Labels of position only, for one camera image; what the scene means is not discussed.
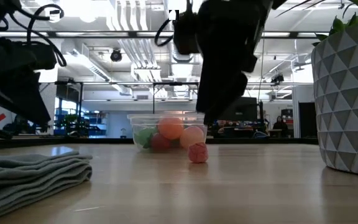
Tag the long ceiling light rail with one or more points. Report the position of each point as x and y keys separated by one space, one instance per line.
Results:
x=104 y=34

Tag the pink toy lychee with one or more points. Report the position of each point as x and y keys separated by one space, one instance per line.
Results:
x=197 y=152

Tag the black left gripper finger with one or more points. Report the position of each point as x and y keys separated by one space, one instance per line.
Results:
x=17 y=90

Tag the red toy tomato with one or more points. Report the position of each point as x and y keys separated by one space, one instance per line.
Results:
x=160 y=142

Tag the grey folded cloth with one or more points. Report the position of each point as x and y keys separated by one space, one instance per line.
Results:
x=26 y=177

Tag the person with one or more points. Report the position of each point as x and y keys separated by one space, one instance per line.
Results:
x=280 y=126

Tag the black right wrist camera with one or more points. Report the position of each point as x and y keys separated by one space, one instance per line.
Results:
x=185 y=34

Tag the black aluminium table frame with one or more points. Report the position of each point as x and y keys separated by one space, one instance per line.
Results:
x=73 y=141

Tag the pink toy peach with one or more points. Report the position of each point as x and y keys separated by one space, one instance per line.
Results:
x=191 y=136

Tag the dark doorway cabinet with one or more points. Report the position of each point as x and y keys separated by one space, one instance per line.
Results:
x=308 y=121

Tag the white geometric plant pot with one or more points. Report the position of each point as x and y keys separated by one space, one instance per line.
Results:
x=346 y=109

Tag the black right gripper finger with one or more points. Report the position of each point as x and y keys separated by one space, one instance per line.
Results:
x=211 y=87
x=232 y=93

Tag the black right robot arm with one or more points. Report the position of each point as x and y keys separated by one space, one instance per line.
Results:
x=277 y=2

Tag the black rectangular stand frame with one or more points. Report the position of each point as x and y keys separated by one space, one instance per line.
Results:
x=172 y=83

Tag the red fruit with green top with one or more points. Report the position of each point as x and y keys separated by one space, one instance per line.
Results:
x=145 y=137

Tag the black computer monitor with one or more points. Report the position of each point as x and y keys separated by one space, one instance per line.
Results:
x=247 y=109

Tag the clear plastic tupperware container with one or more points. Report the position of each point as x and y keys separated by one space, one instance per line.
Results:
x=138 y=117

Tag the orange toy pumpkin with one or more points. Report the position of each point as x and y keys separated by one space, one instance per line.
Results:
x=170 y=128

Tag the black ceiling spot lamp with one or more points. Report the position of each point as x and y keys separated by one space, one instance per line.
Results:
x=116 y=56
x=277 y=78

